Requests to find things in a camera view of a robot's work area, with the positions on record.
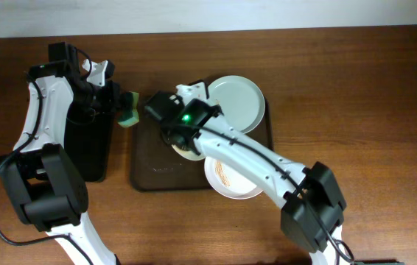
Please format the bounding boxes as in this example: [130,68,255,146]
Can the green yellow sponge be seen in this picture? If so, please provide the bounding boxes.
[117,92,139,128]

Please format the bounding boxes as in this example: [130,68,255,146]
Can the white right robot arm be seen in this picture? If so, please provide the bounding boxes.
[144,77,354,264]

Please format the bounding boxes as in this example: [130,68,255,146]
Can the black rectangular tray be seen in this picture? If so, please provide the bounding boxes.
[64,105,114,183]

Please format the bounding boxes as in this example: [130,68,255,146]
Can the brown serving tray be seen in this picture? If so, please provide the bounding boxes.
[130,92,274,192]

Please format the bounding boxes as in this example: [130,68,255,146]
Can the white plate front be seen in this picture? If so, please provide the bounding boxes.
[204,157,263,200]

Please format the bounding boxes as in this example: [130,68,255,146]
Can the pale green stained plate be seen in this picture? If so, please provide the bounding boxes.
[208,75,266,133]

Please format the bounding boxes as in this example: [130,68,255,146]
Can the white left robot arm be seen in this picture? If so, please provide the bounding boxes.
[0,59,119,264]

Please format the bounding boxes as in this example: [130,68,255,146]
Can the white plate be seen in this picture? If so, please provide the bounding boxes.
[172,145,206,161]
[204,157,263,200]

